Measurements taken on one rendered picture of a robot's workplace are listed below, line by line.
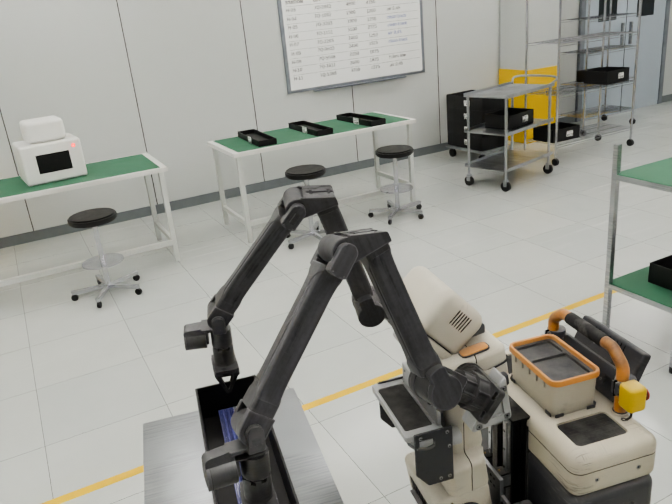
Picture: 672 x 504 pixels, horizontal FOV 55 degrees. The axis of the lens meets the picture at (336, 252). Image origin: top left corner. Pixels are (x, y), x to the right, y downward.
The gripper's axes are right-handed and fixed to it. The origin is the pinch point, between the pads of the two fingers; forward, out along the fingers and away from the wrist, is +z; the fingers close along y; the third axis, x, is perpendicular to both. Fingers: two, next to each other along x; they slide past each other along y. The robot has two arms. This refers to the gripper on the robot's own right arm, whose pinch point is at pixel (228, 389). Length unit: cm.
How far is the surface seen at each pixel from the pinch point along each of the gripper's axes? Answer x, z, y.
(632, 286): 220, 47, -93
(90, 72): -54, -50, -506
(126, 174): -31, 14, -350
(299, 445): 15.0, 7.9, 21.5
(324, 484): 17.1, 7.6, 38.3
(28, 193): -100, 17, -336
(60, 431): -76, 93, -141
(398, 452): 74, 87, -59
